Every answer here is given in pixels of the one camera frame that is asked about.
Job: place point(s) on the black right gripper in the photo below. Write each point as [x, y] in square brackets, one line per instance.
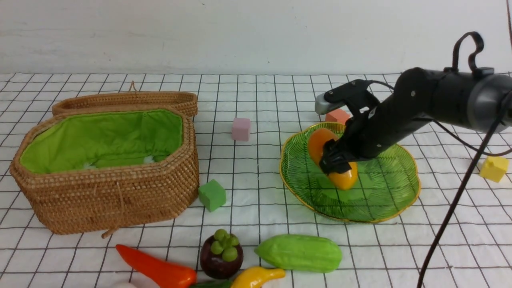
[369, 134]

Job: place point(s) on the green chayote gourd toy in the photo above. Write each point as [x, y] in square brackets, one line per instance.
[300, 252]

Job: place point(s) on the orange mango toy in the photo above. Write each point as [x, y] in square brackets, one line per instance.
[317, 142]

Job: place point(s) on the orange foam cube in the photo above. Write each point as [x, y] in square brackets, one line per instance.
[338, 116]

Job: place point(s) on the yellow banana toy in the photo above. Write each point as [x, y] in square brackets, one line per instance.
[257, 276]

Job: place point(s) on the white black grid tablecloth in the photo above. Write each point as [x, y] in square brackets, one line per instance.
[258, 206]

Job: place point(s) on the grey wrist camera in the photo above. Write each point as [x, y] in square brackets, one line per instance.
[354, 95]

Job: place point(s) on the woven rattan basket green lining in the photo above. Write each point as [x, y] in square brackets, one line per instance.
[109, 167]

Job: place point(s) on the red chili pepper toy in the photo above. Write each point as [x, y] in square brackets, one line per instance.
[165, 274]

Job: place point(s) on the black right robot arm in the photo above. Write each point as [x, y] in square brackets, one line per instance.
[420, 96]

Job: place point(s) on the pink foam cube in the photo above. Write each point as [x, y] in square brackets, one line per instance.
[241, 129]

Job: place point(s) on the white radish toy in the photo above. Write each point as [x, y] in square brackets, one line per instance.
[122, 285]

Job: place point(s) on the purple mangosteen toy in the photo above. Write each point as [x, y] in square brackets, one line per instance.
[221, 255]

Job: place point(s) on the yellow foam cube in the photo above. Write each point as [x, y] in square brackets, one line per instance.
[494, 168]

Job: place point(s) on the green foam cube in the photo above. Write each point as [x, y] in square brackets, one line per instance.
[212, 195]

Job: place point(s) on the green glass leaf plate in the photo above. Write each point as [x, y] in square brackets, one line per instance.
[385, 186]

